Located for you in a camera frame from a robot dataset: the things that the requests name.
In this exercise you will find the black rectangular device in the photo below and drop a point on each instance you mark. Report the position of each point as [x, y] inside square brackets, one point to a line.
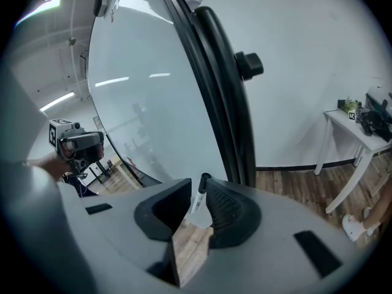
[341, 103]

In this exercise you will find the small black-white tagged block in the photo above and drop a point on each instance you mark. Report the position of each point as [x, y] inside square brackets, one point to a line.
[352, 115]

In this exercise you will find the grey block with black pad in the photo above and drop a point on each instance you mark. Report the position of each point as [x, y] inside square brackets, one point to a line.
[99, 3]

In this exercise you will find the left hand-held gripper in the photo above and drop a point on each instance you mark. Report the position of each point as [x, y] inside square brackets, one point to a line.
[79, 142]

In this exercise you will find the black device on table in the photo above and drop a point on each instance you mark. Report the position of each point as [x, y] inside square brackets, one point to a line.
[372, 122]

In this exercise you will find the white table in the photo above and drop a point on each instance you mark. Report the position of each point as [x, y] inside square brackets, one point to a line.
[346, 124]

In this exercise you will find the person's left forearm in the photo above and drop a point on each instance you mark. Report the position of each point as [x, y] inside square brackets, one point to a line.
[50, 165]

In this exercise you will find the black framed whiteboard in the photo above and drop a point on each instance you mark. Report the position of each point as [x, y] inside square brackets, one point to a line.
[147, 87]

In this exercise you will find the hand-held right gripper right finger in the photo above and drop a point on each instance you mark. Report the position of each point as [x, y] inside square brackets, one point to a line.
[235, 219]

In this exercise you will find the black stand knob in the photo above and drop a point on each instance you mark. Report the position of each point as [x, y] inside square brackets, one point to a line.
[249, 66]

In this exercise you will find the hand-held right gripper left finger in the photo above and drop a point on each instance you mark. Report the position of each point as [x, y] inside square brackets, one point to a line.
[162, 213]

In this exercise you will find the long ceiling light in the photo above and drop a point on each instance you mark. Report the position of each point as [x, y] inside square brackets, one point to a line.
[56, 102]

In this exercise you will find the white marker pen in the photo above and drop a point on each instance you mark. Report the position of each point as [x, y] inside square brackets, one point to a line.
[198, 202]

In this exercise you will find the green plant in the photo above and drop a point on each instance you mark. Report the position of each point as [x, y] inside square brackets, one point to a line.
[351, 106]

